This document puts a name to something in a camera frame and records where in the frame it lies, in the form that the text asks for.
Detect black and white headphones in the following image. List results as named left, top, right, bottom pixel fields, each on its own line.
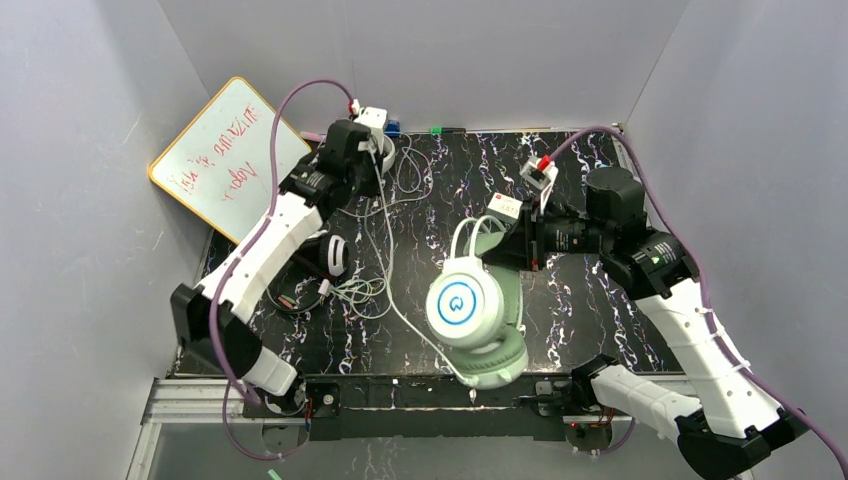
left=264, top=230, right=350, bottom=315

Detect white grey headphone cable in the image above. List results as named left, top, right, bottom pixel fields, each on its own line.
left=344, top=135, right=435, bottom=221

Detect blue marker pen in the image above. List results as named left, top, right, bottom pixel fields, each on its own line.
left=384, top=120, right=401, bottom=138

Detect mint green headphones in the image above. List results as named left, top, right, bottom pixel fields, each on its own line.
left=426, top=215, right=528, bottom=390

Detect grey white headphones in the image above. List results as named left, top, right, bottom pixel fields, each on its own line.
left=379, top=133, right=396, bottom=175

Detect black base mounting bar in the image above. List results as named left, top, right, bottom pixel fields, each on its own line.
left=306, top=374, right=586, bottom=441

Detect green black marker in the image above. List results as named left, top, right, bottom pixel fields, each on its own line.
left=429, top=126, right=467, bottom=135

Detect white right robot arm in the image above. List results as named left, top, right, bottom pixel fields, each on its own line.
left=482, top=158, right=808, bottom=479

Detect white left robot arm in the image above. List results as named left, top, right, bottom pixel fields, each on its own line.
left=170, top=119, right=389, bottom=397

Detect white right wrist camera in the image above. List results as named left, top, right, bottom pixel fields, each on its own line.
left=520, top=155, right=558, bottom=214

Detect yellow framed whiteboard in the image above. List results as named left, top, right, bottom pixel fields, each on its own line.
left=148, top=76, right=276, bottom=243

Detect small white red box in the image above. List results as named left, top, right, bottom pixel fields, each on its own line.
left=486, top=193, right=523, bottom=225

